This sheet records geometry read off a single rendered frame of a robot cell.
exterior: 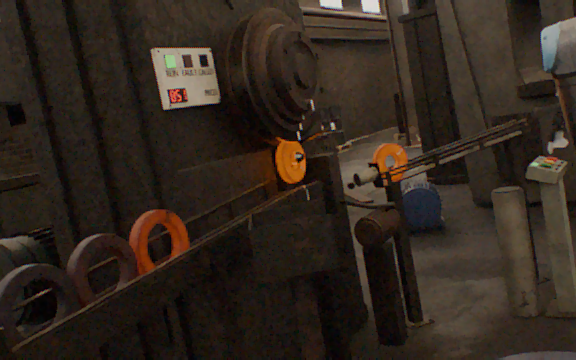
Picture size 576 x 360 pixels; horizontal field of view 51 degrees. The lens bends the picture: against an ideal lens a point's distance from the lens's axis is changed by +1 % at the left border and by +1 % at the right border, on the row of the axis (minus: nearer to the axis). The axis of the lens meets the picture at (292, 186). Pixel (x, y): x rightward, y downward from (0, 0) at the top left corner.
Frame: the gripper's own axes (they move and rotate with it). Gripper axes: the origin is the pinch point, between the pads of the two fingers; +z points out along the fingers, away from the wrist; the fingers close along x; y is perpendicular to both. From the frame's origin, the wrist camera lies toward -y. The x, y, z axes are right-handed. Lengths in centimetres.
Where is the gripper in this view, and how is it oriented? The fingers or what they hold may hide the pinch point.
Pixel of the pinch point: (549, 150)
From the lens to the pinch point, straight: 246.4
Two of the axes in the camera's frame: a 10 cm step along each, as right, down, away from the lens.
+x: 5.1, -2.0, 8.4
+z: -1.1, 9.5, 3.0
